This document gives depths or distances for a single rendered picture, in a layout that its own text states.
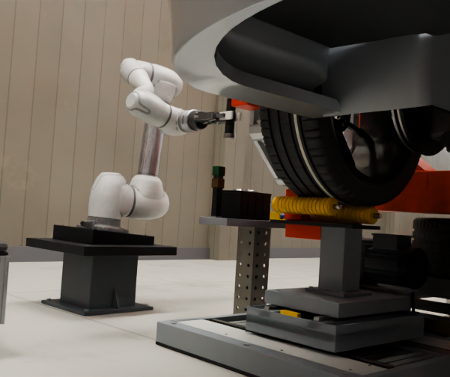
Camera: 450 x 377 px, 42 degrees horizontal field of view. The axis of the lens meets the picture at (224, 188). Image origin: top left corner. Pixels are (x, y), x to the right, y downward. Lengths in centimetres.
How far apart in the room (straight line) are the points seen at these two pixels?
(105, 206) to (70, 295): 43
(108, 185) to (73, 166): 230
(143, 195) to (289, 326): 122
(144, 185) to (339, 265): 119
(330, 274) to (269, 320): 26
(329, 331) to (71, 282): 140
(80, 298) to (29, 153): 230
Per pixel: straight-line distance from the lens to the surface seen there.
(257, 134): 194
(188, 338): 196
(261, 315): 192
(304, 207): 193
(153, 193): 282
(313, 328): 179
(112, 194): 273
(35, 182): 485
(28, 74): 489
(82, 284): 270
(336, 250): 197
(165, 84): 291
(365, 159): 220
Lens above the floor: 46
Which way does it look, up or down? 3 degrees up
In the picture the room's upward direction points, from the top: 4 degrees clockwise
